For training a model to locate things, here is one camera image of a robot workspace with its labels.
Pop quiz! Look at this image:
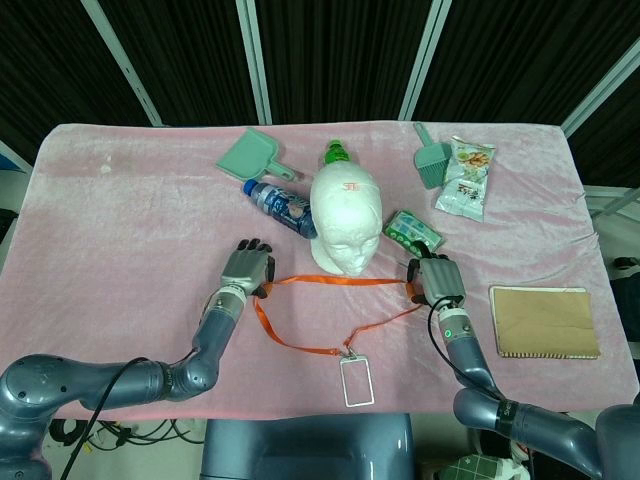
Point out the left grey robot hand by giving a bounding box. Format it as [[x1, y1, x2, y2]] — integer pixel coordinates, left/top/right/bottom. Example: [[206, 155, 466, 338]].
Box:
[[217, 238, 278, 300]]

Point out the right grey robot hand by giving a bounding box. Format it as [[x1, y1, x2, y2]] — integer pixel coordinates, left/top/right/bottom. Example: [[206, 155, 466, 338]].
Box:
[[405, 240, 467, 307]]

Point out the orange lanyard strap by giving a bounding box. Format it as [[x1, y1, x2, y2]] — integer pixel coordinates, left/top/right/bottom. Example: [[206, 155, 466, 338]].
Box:
[[253, 274, 425, 357]]

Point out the clear badge holder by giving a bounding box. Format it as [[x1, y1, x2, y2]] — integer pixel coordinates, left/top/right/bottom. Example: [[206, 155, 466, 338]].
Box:
[[338, 349, 376, 409]]

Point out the white foam mannequin head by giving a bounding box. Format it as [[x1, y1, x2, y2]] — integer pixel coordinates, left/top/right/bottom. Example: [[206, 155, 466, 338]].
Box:
[[308, 160, 385, 275]]

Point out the green tissue pack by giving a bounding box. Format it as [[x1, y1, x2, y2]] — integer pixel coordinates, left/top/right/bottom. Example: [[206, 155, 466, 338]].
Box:
[[382, 209, 444, 254]]

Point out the blue drink bottle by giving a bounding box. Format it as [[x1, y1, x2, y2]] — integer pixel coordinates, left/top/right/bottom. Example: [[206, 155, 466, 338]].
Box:
[[242, 178, 320, 240]]

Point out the white snack bag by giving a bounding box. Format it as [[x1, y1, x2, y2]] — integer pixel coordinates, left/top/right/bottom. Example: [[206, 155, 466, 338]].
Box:
[[433, 135, 497, 224]]

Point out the pink velvet tablecloth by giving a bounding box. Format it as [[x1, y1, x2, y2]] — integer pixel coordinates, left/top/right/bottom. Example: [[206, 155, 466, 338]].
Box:
[[0, 119, 635, 421]]

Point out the green hand brush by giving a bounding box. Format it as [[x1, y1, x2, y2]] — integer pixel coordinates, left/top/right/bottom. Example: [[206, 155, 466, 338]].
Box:
[[412, 122, 450, 190]]

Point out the brown spiral notebook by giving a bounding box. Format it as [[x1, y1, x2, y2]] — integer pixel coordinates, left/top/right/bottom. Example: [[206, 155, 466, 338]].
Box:
[[488, 285, 602, 360]]

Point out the green plastic dustpan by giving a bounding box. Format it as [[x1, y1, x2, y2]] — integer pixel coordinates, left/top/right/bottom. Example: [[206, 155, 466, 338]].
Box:
[[215, 127, 297, 182]]

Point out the green capped bottle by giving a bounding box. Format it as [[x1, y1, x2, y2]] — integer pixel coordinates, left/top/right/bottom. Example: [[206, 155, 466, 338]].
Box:
[[322, 140, 353, 167]]

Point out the blue-grey robot torso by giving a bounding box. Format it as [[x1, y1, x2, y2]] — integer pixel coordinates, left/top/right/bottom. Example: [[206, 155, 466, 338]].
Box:
[[199, 413, 416, 480]]

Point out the green checkered box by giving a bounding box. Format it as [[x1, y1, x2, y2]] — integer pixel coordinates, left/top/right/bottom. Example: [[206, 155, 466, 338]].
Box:
[[444, 452, 507, 480]]

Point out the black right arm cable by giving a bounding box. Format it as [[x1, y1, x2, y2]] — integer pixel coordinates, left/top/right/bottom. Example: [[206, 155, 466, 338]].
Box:
[[427, 298, 504, 401]]

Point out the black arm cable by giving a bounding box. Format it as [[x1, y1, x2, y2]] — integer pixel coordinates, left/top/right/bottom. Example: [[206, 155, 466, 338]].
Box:
[[60, 356, 151, 480], [427, 298, 504, 401]]

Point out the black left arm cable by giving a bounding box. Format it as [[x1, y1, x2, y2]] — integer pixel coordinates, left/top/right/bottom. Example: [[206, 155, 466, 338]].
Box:
[[60, 356, 151, 480]]

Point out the black floor cable bundle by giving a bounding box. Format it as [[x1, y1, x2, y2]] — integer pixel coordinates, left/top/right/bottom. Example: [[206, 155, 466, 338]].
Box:
[[49, 418, 206, 451]]

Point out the white partition post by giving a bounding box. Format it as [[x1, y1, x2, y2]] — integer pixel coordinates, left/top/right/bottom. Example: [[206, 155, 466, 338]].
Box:
[[559, 44, 640, 136], [82, 0, 164, 126], [397, 0, 446, 121], [234, 0, 274, 125]]

